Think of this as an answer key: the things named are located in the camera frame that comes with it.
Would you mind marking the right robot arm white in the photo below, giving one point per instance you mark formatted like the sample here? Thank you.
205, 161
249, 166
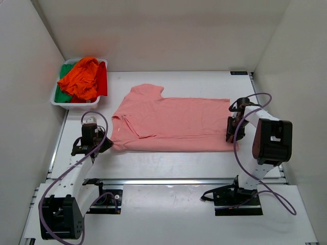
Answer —
272, 144

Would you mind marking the green t shirt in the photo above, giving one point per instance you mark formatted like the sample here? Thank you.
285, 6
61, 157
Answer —
60, 96

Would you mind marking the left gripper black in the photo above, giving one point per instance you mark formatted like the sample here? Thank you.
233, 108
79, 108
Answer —
108, 143

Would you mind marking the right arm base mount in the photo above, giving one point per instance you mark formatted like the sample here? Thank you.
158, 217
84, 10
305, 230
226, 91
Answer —
232, 200

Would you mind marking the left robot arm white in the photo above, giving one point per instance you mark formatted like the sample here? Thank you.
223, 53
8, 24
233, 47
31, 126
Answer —
65, 203

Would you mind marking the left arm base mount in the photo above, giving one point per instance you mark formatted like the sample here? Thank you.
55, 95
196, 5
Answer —
108, 199

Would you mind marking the blue table label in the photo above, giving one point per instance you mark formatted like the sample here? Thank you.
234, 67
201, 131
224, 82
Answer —
238, 73

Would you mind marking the orange t shirt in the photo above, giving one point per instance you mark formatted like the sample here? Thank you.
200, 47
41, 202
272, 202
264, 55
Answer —
80, 81

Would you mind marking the pink t shirt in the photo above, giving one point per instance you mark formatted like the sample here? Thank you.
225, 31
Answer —
146, 121

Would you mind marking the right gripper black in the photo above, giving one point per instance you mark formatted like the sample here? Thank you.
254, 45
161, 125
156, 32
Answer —
231, 131

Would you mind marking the red t shirt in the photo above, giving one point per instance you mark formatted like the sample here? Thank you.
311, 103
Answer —
101, 82

